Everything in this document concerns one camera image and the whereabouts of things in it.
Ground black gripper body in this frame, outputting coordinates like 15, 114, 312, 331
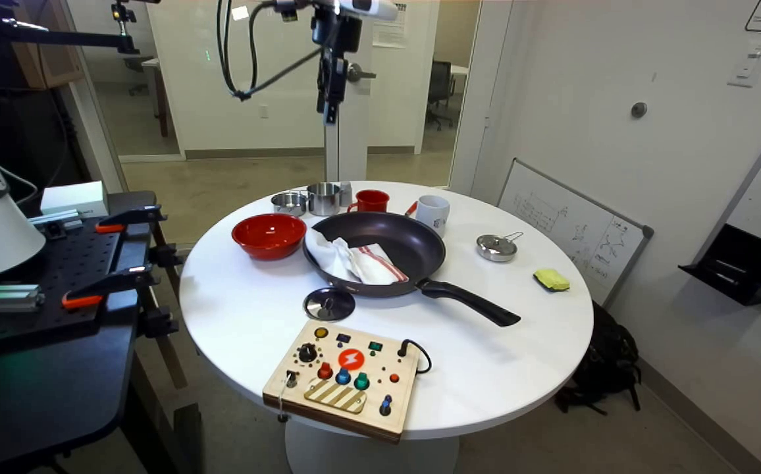
317, 48, 350, 95

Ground white towel with red stripes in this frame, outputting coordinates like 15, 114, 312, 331
312, 228, 410, 289

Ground black frying pan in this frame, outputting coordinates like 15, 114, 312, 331
300, 211, 525, 331

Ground tall steel pot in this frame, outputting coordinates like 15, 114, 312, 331
306, 178, 356, 217

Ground red bowl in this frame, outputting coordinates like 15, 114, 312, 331
229, 211, 309, 264

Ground white mug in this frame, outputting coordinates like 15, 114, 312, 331
405, 192, 454, 238

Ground round silver metal lid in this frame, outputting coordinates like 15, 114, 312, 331
300, 285, 359, 325

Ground white box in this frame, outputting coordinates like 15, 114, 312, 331
36, 178, 110, 222

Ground wooden busy board with buttons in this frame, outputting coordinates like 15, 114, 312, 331
262, 318, 435, 443

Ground yellow sponge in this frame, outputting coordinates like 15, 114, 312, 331
533, 267, 575, 294

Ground black backpack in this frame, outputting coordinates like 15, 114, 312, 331
553, 300, 645, 415

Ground dark robot platform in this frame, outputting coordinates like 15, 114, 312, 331
0, 189, 183, 474

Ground silver door handle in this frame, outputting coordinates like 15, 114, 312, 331
345, 60, 379, 86

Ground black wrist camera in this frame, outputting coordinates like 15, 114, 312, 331
312, 9, 366, 53

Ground shallow steel pot with handles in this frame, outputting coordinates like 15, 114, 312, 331
268, 189, 314, 219

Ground red cup with long handle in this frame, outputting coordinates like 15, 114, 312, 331
345, 186, 393, 217

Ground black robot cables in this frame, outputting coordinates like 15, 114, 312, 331
213, 0, 323, 103

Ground black clamp with orange handle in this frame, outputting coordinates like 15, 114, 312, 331
59, 261, 159, 317
61, 206, 167, 248

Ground whiteboard leaning on wall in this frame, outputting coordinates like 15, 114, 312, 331
495, 157, 655, 309

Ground white light switch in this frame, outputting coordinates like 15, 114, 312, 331
726, 43, 761, 90

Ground black wall tray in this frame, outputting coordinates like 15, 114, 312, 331
678, 222, 761, 309

